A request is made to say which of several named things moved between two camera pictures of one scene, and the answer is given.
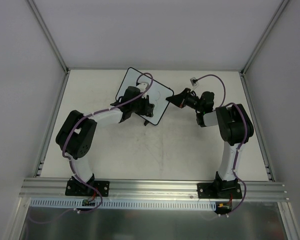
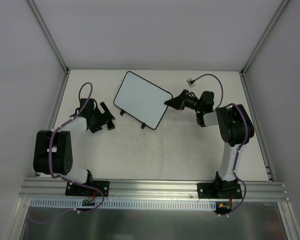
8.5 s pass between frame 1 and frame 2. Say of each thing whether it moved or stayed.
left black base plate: stayed
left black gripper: moved
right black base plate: stayed
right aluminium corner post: stayed
